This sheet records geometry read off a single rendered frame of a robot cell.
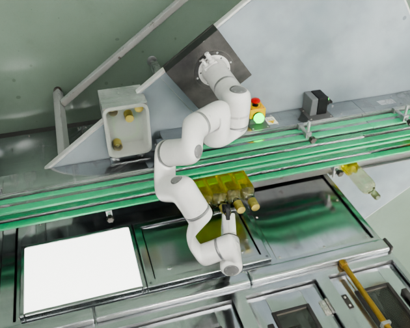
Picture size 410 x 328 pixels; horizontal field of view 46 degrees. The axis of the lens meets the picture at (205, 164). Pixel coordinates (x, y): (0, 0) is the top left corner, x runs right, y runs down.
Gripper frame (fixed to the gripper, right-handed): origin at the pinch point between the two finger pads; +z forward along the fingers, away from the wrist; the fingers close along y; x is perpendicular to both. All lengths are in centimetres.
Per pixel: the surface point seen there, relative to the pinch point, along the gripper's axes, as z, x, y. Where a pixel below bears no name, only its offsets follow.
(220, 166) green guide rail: 20.7, 0.9, 6.4
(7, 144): 72, 108, -16
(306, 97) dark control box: 48, -37, 23
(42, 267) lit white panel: -14, 68, -13
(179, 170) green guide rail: 18.7, 17.5, 6.0
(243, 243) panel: -4.0, -6.7, -12.4
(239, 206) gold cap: 1.0, -5.2, 1.9
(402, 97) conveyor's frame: 59, -85, 16
